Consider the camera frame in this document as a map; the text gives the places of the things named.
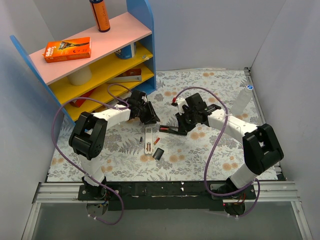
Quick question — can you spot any white remote control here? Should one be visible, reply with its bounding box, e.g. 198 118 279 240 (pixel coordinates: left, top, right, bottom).
144 127 153 155

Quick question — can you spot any blue white can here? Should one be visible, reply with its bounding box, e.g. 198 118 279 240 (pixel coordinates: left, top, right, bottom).
115 42 136 60

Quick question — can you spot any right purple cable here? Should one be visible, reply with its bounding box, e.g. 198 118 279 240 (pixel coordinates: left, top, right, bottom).
173 86 261 218

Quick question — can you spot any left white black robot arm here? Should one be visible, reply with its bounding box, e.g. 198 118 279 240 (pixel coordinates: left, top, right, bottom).
68 90 160 200

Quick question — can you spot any clear plastic bottle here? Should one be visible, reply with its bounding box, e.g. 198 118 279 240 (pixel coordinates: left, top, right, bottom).
230 84 254 116

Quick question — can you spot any black battery cover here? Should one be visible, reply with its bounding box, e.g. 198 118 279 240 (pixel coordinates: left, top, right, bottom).
152 147 165 160

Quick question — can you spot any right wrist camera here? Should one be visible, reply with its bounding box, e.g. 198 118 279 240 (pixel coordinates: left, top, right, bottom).
171 97 188 115

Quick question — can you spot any black remote control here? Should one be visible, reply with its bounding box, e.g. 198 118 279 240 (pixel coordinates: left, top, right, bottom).
159 125 179 133

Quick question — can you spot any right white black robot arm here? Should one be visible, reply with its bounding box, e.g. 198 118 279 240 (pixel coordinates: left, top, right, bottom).
172 93 284 199

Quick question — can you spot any orange cylindrical bottle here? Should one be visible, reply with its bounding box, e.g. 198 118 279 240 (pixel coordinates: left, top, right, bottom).
89 0 111 33

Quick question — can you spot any orange razor box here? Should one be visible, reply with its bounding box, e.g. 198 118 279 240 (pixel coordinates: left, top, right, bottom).
42 37 92 63

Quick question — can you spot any purple cable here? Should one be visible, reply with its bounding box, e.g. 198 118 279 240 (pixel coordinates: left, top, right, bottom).
50 83 132 225
173 86 261 218

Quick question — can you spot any red box lower shelf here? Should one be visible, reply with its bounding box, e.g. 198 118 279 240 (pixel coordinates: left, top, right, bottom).
69 89 95 108

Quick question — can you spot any red white flat box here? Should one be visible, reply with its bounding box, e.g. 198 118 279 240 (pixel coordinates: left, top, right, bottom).
107 68 142 84

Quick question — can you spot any blue pink yellow shelf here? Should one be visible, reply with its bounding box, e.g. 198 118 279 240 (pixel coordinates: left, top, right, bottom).
10 0 157 124

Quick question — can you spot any white paper roll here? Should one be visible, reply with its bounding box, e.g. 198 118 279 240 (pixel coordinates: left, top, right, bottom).
67 66 92 86

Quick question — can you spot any floral table mat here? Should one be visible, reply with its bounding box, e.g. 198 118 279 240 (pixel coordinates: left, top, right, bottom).
46 70 279 182

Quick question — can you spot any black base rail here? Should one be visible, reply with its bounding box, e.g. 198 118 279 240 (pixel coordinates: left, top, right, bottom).
77 181 257 213

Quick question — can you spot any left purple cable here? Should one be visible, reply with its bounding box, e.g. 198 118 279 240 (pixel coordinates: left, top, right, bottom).
50 83 132 225

